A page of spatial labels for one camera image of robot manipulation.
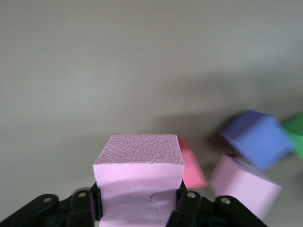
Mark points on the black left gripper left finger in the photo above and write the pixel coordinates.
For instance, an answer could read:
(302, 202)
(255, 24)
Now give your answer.
(71, 210)

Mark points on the red foam cube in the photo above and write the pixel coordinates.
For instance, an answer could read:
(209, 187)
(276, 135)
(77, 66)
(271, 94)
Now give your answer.
(193, 170)

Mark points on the green foam cube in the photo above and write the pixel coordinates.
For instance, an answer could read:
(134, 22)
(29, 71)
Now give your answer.
(297, 132)

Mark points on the purple foam cube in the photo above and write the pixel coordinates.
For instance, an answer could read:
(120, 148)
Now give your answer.
(258, 139)

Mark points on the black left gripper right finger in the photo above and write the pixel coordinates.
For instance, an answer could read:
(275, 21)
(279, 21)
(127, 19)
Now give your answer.
(201, 212)

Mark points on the pink foam cube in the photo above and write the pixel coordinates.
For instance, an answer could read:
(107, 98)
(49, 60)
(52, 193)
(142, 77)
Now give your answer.
(139, 177)
(243, 184)

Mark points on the brown table mat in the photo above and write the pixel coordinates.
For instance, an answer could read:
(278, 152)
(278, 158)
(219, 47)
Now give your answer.
(118, 71)

